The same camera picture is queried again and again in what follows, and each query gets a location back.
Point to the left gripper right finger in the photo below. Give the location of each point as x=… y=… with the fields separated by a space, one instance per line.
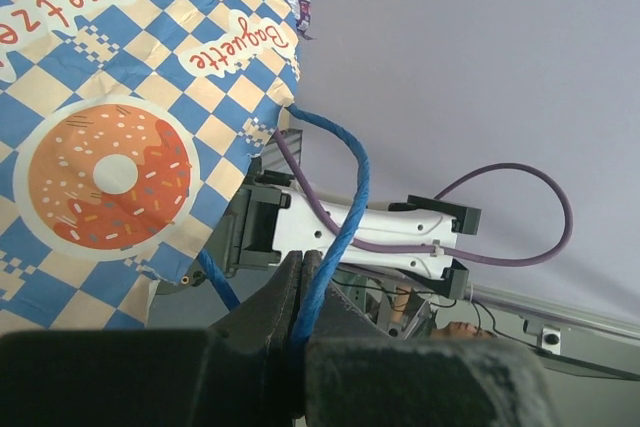
x=356 y=375

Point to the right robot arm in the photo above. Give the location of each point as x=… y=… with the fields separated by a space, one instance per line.
x=270 y=216

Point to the blue checkered paper bag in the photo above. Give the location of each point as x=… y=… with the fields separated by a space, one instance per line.
x=126 y=128

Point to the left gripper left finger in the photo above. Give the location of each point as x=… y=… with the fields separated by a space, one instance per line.
x=233 y=373

